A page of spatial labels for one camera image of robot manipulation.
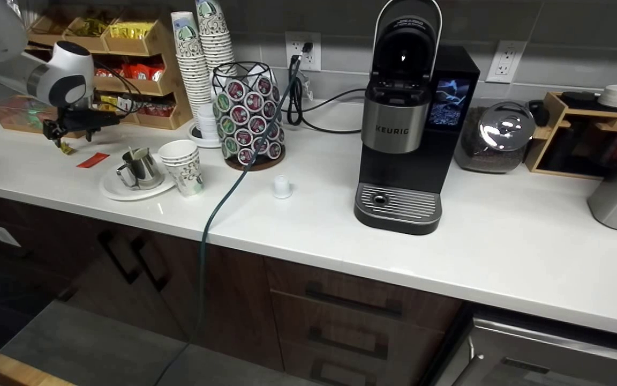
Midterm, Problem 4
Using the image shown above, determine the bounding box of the small wooden shelf organizer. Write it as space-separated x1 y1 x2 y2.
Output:
523 90 617 177

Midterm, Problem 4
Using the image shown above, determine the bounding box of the dark wooden cabinet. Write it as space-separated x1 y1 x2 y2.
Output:
0 188 466 386

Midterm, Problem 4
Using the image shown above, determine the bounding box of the cardboard box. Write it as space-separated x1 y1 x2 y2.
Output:
0 93 59 137

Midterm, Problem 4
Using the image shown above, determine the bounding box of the bright yellow sachet pile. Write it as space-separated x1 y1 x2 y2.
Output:
105 18 155 43

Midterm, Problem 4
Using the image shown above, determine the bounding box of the wooden tiered condiment rack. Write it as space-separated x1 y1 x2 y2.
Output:
20 11 195 132

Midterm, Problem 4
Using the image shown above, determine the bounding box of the patterned paper cup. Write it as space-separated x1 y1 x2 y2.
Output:
155 137 207 199

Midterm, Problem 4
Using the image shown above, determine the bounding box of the dark green cable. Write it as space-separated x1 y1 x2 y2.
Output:
191 158 255 345

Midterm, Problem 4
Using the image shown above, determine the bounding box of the tall paper cup stack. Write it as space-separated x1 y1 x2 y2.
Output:
193 0 236 76

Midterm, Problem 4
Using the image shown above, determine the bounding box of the short paper cup stack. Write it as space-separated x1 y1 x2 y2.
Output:
168 8 214 120

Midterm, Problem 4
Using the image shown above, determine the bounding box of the black power cable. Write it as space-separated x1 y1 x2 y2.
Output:
285 51 369 137

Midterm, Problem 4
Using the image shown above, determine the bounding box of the olive yellow sachet pile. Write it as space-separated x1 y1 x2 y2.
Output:
69 17 107 39

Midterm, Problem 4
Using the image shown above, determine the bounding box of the white cup lid stack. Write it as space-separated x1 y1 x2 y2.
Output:
195 103 223 142

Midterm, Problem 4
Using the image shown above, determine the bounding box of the light wooden board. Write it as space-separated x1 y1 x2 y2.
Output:
0 339 75 386

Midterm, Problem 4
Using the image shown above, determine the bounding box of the white wall outlet with plug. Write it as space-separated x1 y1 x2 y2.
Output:
282 30 323 73

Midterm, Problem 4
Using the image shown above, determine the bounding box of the white plate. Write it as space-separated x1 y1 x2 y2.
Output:
101 165 178 203

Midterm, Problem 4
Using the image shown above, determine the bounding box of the red sachet pile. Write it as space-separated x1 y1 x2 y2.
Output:
120 59 166 81

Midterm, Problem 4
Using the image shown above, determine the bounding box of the empty white wall outlet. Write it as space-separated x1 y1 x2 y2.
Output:
484 39 528 86

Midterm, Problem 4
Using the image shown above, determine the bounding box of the white label sticker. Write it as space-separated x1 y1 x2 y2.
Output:
0 220 24 251

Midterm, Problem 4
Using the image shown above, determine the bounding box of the steel under-counter appliance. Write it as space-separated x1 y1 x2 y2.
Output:
433 307 617 386

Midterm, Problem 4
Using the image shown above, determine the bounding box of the small white creamer cup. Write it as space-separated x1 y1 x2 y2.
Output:
269 176 295 201

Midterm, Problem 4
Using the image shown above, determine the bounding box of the black silver coffee machine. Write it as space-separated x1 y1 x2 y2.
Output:
351 0 482 237

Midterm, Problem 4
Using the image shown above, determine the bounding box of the wire coffee pod carousel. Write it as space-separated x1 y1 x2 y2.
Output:
210 59 287 173

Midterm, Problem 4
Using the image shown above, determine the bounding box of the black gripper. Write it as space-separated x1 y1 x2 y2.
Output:
38 104 124 155

